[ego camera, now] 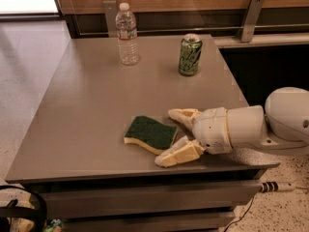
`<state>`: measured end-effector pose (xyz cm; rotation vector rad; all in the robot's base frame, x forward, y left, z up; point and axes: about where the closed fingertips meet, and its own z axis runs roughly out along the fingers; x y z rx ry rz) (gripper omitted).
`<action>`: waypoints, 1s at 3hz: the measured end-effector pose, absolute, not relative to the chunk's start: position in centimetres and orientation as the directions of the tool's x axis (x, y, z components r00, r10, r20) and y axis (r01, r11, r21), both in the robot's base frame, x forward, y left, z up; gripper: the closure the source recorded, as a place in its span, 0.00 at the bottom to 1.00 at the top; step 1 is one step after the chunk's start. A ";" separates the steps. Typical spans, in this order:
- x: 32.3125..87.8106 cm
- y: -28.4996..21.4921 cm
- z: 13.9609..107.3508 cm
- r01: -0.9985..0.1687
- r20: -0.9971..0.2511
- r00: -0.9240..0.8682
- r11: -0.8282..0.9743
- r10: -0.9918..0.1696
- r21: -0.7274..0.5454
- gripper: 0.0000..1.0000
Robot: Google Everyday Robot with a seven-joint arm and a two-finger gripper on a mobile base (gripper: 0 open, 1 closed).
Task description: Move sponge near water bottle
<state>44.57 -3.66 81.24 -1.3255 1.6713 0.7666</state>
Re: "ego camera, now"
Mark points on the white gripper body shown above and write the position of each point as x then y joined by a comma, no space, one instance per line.
211,130

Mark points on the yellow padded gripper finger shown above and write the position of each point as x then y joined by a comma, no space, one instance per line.
184,150
185,116

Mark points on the green and yellow sponge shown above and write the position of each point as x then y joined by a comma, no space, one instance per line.
151,135

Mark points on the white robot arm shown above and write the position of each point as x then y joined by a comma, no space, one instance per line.
280,127

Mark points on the clear plastic water bottle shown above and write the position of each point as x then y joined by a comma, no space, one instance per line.
126,29

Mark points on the green soda can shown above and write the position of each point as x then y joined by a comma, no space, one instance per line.
191,48

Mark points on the grey lower drawer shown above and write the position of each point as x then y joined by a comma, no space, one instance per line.
173,223

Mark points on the grey drawer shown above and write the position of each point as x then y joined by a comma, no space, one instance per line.
143,200
173,223

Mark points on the black and white plug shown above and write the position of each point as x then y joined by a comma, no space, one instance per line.
277,187

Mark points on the grey upper drawer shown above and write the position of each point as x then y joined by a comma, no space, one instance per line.
143,200

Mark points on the green packet on floor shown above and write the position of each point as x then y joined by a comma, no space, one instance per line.
53,225

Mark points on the right metal wall bracket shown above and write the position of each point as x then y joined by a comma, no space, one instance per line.
247,29

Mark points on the metal wall bracket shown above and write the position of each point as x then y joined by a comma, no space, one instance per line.
247,29
110,10

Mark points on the left metal wall bracket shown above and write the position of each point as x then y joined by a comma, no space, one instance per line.
110,10

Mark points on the horizontal metal rail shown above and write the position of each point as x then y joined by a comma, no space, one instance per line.
229,31

